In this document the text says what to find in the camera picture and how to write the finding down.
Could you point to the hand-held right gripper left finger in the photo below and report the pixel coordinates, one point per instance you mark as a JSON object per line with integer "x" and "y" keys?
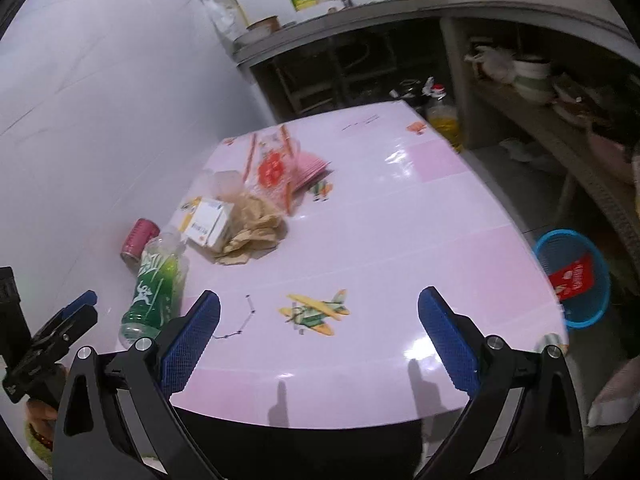
{"x": 190, "y": 342}

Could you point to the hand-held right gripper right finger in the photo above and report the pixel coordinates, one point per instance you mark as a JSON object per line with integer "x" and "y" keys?
{"x": 450, "y": 345}

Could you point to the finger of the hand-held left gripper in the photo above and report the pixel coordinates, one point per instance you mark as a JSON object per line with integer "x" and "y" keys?
{"x": 65, "y": 327}
{"x": 80, "y": 302}

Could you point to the green plastic bottle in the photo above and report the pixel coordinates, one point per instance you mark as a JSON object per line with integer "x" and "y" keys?
{"x": 155, "y": 285}

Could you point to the yellow white box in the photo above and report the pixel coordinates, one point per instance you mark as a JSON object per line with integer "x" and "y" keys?
{"x": 202, "y": 225}

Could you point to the red snack bag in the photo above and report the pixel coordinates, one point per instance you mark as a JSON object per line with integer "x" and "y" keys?
{"x": 572, "y": 277}

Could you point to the blue plastic basket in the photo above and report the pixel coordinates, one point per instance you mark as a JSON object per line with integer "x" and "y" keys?
{"x": 595, "y": 310}

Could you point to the person's left hand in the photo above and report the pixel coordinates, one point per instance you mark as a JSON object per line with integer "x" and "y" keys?
{"x": 42, "y": 410}

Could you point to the red drink can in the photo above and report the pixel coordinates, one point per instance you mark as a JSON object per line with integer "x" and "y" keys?
{"x": 140, "y": 240}

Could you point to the pink printed tablecloth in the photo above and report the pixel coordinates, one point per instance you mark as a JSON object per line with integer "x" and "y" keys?
{"x": 400, "y": 260}

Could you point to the crumpled brown paper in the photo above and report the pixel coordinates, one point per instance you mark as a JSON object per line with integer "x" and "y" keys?
{"x": 255, "y": 232}

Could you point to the clear plastic container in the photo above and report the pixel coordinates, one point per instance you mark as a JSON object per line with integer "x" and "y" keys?
{"x": 225, "y": 182}

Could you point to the red orange clear bag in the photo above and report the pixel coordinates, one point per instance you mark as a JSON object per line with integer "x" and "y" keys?
{"x": 272, "y": 170}

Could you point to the white crumpled paper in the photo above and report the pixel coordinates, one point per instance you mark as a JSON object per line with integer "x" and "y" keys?
{"x": 530, "y": 155}

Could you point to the pink paper packet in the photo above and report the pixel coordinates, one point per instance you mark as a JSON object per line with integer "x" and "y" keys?
{"x": 312, "y": 170}

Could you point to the cooking oil bottle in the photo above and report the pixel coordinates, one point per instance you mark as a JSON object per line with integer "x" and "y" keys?
{"x": 445, "y": 120}

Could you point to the perforated metal shelf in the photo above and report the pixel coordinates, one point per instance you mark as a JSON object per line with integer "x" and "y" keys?
{"x": 550, "y": 130}

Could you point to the pink bowl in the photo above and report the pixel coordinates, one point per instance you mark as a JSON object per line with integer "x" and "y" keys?
{"x": 610, "y": 155}

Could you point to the dark ceramic jar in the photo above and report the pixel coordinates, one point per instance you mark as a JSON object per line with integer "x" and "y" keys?
{"x": 407, "y": 89}

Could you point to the stack of dishes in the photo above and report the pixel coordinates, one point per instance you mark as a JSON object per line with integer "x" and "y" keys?
{"x": 575, "y": 97}

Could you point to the stack of bowls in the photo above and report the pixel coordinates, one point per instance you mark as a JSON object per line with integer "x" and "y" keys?
{"x": 532, "y": 80}

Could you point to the white plastic bag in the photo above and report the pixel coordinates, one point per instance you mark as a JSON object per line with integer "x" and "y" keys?
{"x": 492, "y": 64}

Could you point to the white bowl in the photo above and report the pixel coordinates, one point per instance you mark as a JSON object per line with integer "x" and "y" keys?
{"x": 246, "y": 39}

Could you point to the hanging clear plastic bag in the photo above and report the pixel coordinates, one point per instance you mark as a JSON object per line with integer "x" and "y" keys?
{"x": 220, "y": 15}

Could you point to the brown rim bowl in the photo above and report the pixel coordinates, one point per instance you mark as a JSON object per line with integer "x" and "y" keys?
{"x": 264, "y": 25}

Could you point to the concrete counter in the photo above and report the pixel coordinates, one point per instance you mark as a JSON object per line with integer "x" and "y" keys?
{"x": 400, "y": 7}

